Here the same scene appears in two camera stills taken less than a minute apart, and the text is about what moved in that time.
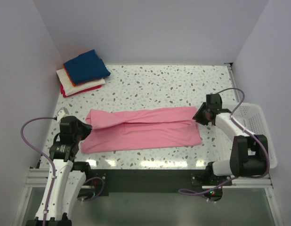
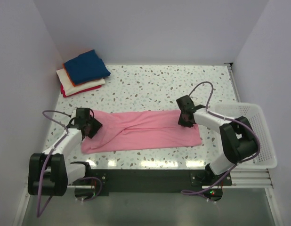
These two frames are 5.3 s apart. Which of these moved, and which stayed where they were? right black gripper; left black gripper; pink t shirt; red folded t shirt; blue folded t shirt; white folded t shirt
Moved: left black gripper; right black gripper
Stayed: pink t shirt; red folded t shirt; white folded t shirt; blue folded t shirt
